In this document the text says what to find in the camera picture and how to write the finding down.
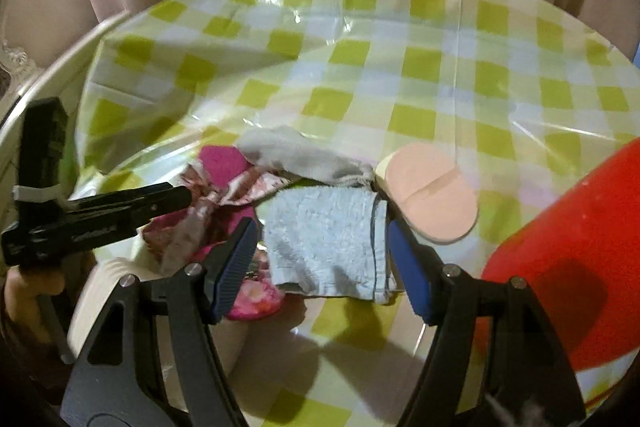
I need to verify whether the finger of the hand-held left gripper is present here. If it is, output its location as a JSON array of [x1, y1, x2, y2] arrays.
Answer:
[[0, 184, 192, 267]]

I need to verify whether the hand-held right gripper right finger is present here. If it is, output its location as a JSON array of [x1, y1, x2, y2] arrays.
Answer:
[[386, 218, 587, 427]]

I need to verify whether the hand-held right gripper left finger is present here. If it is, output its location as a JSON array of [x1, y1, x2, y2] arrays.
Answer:
[[60, 217, 262, 427]]

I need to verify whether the pink floral cloth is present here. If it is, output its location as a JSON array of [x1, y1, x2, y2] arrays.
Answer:
[[145, 159, 296, 273]]

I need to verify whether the light blue towel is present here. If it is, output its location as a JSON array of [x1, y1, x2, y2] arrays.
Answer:
[[262, 188, 396, 305]]

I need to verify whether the red plastic container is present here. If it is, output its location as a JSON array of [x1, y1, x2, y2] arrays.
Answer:
[[472, 144, 640, 370]]

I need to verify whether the person's left hand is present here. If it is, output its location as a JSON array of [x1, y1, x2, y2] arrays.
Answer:
[[0, 263, 68, 344]]

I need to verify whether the pink round pouch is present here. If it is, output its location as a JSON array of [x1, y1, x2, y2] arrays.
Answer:
[[224, 277, 287, 322]]

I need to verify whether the white round table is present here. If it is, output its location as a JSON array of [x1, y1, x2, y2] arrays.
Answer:
[[0, 9, 136, 218]]

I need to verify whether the pink oval sponge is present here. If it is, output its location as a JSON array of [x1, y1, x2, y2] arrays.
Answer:
[[375, 143, 480, 247]]

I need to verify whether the magenta cloth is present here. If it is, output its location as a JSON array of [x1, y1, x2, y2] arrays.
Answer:
[[144, 146, 262, 278]]

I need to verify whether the grey cloth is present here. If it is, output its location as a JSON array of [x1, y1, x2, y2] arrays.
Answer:
[[235, 125, 376, 188]]

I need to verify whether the green checked tablecloth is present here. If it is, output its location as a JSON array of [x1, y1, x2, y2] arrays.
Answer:
[[65, 0, 640, 427]]

